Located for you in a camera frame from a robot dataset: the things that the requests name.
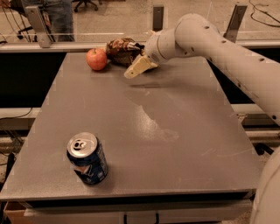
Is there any middle metal bracket post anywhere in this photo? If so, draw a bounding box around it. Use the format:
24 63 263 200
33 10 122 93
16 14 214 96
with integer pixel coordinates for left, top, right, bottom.
152 6 164 32

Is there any black rolling chair left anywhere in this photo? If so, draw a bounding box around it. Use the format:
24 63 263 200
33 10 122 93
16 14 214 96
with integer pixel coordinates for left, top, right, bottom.
9 0 37 42

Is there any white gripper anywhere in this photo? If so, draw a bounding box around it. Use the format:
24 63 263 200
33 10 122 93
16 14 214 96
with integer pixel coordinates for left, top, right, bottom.
124 31 169 79

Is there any left metal bracket post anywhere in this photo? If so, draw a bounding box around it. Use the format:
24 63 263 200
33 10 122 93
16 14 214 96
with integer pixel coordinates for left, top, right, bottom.
25 5 53 48

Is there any blue soda can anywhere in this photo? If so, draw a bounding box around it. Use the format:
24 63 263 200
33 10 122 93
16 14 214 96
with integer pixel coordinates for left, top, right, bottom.
66 132 109 185

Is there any right metal bracket post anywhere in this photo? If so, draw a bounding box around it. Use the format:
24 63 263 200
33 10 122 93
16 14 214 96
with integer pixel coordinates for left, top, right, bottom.
223 3 248 42

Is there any metal barrier rail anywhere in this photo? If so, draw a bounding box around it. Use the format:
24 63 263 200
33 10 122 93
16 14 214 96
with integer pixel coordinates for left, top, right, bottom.
0 40 280 53

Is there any red apple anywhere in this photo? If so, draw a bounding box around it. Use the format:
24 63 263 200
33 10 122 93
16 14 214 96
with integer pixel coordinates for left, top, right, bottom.
86 48 108 71

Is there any black floor cable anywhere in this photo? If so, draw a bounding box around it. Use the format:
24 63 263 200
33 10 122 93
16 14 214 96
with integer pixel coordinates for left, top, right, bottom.
248 0 280 29

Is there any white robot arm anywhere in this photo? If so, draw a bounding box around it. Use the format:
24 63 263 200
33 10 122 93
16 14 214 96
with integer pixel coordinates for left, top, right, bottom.
124 13 280 224

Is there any metal bracket post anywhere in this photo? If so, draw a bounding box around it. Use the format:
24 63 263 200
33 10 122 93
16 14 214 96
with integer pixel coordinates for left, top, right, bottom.
223 3 248 42
152 6 164 32
25 5 53 48

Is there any brown chip bag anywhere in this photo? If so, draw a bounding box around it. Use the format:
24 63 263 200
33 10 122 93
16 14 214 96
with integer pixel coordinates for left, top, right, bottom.
106 38 144 67

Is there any person in jeans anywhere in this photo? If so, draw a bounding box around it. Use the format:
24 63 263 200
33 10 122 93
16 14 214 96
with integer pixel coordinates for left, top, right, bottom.
21 0 75 43

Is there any black office chair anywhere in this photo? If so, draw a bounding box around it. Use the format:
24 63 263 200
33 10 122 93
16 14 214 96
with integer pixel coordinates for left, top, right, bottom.
71 0 99 13

